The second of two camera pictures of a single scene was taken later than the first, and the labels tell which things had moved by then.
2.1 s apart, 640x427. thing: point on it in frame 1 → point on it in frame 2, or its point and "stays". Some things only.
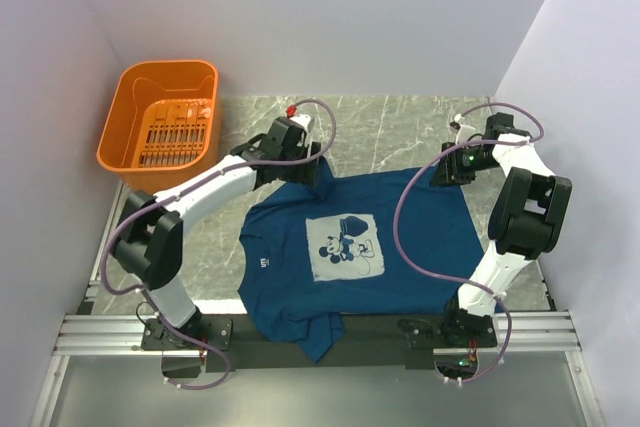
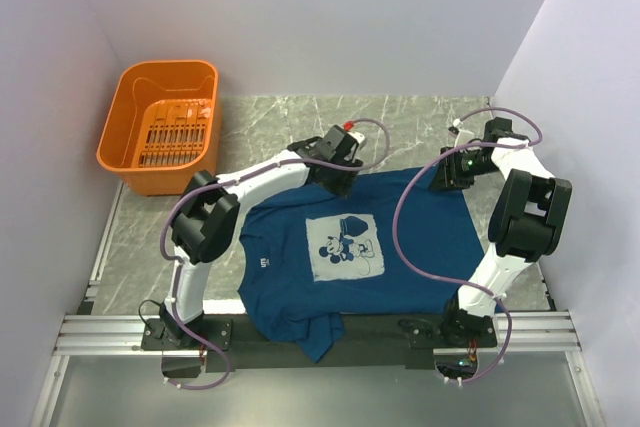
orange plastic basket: x=162 y=123 stays
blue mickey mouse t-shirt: x=309 y=259 stays
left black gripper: x=307 y=172 → x=342 y=186
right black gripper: x=447 y=175 stays
